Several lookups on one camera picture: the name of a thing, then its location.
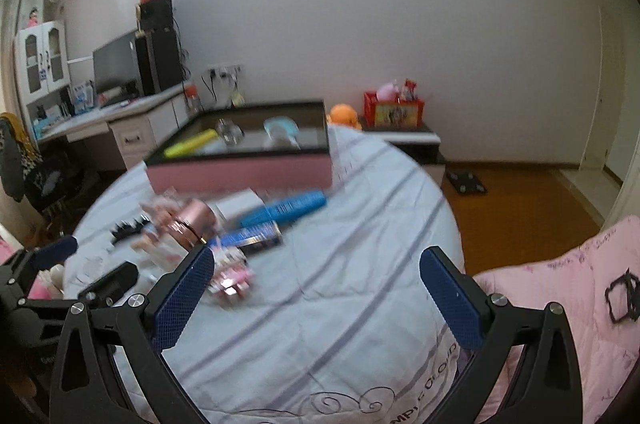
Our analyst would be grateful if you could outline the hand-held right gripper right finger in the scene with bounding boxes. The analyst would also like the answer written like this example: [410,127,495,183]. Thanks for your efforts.
[420,247,583,424]

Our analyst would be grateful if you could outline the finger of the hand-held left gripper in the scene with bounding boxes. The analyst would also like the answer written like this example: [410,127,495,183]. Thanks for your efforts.
[0,235,79,300]
[15,261,140,312]

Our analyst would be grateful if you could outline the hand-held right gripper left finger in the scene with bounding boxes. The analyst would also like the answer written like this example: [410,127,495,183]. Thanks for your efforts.
[50,245,216,424]

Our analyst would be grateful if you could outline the baby doll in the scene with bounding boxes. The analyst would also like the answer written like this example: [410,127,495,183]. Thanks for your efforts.
[132,201,181,255]

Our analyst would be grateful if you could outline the rose gold jar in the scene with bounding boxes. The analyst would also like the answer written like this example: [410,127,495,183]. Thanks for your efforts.
[167,199,226,250]

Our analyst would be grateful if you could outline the dark blue small box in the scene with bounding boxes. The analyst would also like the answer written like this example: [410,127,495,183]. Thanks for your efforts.
[210,221,283,255]

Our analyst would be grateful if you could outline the blue highlighter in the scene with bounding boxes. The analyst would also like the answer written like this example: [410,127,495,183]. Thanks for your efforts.
[240,190,328,229]

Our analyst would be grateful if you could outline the pink storage box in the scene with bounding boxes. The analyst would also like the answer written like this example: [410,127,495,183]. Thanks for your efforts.
[145,100,335,196]

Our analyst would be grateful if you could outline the yellow highlighter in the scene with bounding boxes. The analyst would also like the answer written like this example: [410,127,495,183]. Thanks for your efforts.
[164,129,219,157]

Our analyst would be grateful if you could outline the small glass bottle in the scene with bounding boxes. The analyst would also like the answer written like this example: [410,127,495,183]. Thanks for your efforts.
[216,118,244,146]

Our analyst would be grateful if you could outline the teal round compact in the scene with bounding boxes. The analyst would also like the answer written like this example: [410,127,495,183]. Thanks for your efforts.
[263,117,302,150]

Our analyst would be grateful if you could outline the clear heart sticker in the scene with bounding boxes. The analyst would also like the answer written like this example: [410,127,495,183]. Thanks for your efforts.
[75,254,108,285]

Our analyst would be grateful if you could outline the pink candy packet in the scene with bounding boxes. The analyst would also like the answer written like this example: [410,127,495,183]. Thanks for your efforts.
[207,247,253,300]

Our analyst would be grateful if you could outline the black false eyelashes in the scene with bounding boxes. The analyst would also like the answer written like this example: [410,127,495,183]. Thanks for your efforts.
[110,214,153,247]

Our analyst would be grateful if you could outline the black office chair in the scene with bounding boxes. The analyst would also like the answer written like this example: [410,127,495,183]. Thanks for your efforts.
[22,144,106,215]

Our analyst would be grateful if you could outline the pink blanket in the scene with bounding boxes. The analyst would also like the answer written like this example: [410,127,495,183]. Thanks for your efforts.
[470,214,640,424]

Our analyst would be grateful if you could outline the dark hooded jacket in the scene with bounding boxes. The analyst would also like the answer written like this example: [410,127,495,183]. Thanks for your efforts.
[0,111,43,202]

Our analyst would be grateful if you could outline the black bathroom scale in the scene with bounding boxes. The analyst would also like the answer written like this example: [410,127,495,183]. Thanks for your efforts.
[446,169,488,195]

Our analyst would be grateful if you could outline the round table, striped cloth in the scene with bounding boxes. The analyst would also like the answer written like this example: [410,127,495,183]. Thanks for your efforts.
[62,124,466,424]

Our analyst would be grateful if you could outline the blue and white box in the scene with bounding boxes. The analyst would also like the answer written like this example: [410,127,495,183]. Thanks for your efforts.
[71,82,96,112]

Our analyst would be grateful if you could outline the white desk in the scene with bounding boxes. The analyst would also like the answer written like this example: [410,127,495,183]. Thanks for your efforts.
[37,82,193,172]

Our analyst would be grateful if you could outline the black and white low cabinet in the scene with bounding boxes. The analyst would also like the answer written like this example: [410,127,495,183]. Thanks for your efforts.
[327,119,448,187]

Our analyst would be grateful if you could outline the black computer monitor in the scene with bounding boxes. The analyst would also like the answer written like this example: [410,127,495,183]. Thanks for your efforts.
[92,29,143,98]

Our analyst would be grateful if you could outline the red-capped bottle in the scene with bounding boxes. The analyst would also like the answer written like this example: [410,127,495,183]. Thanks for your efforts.
[184,82,203,115]

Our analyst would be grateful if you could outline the red toy crate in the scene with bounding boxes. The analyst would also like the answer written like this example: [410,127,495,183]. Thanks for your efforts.
[363,90,426,128]

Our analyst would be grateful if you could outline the beige curtain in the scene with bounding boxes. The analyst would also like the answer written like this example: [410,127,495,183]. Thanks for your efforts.
[0,0,31,120]

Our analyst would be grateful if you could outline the white wardrobe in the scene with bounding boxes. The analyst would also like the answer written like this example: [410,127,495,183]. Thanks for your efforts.
[602,69,640,232]

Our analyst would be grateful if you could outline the black computer tower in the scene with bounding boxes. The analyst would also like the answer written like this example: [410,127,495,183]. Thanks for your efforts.
[134,28,185,96]

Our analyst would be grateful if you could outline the orange octopus plush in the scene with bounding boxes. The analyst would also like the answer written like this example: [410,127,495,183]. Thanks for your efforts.
[327,103,363,131]

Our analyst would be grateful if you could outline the white glass-door cabinet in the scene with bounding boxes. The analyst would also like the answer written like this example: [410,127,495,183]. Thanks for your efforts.
[14,20,71,127]

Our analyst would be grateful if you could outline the white door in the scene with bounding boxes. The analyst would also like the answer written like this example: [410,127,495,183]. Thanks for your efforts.
[580,0,618,170]

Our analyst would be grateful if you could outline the black speaker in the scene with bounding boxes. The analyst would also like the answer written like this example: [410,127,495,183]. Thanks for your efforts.
[136,0,175,31]

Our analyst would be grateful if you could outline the black plastic frame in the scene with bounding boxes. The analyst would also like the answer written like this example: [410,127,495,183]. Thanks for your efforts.
[604,269,640,324]

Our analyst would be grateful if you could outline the white wall outlet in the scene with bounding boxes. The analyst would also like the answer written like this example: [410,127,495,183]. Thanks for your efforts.
[207,63,244,78]

